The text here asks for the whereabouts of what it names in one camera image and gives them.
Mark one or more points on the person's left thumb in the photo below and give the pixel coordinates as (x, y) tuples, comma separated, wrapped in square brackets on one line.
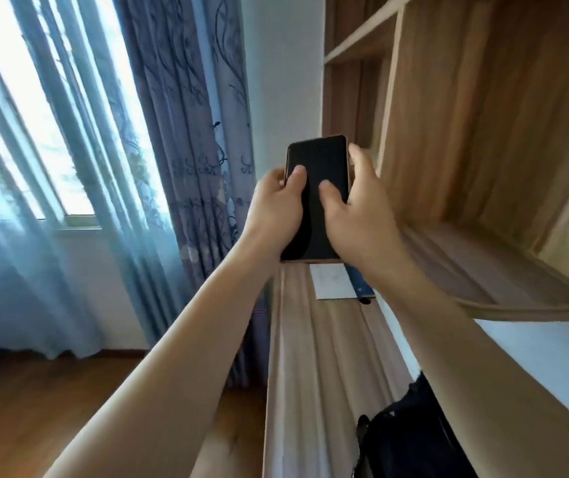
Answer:
[(296, 181)]

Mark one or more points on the wooden desk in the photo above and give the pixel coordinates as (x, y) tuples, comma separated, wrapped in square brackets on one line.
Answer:
[(324, 373)]

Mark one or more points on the black bag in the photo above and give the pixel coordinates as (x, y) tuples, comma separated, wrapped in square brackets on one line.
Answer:
[(404, 433)]

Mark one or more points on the person's left hand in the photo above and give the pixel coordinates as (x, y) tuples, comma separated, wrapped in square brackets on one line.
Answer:
[(270, 214)]

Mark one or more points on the white paper sheet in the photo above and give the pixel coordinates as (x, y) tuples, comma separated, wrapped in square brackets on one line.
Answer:
[(333, 281)]

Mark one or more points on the blue booklet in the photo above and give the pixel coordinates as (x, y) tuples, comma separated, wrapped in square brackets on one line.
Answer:
[(361, 286)]

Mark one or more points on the person's left forearm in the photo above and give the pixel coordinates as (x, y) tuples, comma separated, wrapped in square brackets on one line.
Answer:
[(165, 373)]

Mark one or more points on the sheer blue curtain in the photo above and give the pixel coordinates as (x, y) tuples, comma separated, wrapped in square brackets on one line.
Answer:
[(40, 218)]

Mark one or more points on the patterned grey curtain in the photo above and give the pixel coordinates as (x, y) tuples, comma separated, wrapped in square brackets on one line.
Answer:
[(190, 144)]

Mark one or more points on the window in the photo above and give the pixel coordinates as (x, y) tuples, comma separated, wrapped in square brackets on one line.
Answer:
[(40, 94)]

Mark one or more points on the person's right thumb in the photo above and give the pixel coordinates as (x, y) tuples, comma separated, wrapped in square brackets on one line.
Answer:
[(331, 195)]

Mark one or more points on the wooden wall shelf unit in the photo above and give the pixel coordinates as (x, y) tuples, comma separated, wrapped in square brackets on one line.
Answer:
[(473, 144)]

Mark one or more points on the black smartphone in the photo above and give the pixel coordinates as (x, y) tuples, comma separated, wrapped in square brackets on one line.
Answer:
[(320, 164)]

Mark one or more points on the person's right hand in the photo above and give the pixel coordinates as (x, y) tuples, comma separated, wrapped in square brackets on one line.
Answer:
[(364, 218)]

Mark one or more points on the person's right forearm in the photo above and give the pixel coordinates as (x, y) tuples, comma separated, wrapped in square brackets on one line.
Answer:
[(483, 378)]

